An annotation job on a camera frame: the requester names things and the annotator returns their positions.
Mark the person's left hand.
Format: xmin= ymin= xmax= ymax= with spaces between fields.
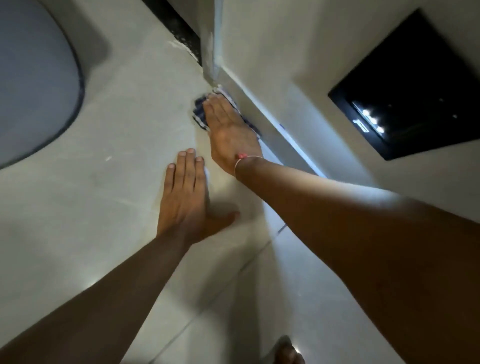
xmin=156 ymin=148 xmax=240 ymax=246

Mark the person's right hand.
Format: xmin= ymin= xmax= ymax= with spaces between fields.
xmin=202 ymin=94 xmax=264 ymax=178

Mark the blue white striped cloth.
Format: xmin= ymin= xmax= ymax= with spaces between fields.
xmin=192 ymin=85 xmax=262 ymax=140

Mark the person's left forearm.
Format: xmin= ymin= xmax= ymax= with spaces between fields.
xmin=0 ymin=230 xmax=196 ymax=364

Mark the person's right forearm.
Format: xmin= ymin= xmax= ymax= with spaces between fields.
xmin=235 ymin=157 xmax=480 ymax=364

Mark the black glossy panel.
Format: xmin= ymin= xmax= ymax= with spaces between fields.
xmin=328 ymin=8 xmax=480 ymax=161

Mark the white string bracelet red bead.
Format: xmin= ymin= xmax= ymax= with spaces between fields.
xmin=234 ymin=152 xmax=264 ymax=178

